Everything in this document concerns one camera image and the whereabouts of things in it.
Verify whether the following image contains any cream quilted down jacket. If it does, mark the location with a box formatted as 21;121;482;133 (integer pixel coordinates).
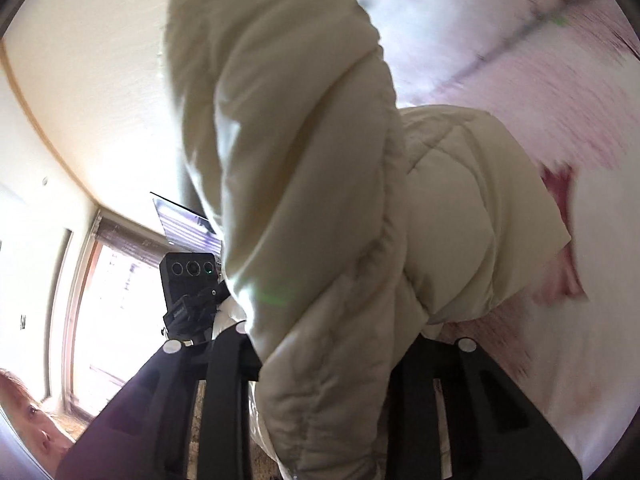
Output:
164;0;570;479

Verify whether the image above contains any black flat television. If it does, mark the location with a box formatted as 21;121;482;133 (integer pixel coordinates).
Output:
151;193;222;257

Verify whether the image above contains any person's head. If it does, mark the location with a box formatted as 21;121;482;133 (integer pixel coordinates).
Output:
0;370;75;478

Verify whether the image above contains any black camera box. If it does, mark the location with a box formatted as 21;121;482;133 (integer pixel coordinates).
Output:
160;252;219;312

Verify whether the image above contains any pink floral bed sheet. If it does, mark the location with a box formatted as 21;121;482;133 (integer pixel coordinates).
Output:
359;0;639;479

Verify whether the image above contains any window with blind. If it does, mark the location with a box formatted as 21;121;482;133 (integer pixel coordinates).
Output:
47;209;171;422

